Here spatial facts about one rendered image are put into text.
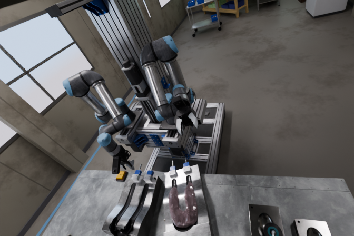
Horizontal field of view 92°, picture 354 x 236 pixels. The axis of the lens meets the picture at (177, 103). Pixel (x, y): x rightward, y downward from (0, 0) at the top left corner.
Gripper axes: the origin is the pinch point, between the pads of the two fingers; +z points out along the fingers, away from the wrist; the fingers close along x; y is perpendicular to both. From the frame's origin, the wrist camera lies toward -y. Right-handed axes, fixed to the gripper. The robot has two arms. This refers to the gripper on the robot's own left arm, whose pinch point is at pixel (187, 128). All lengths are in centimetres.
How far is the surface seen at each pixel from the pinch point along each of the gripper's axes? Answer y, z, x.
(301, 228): 64, 29, -26
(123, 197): 48, -11, 70
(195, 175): 58, -13, 18
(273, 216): 61, 22, -17
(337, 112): 167, -83, -148
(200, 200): 55, 5, 17
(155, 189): 52, -11, 47
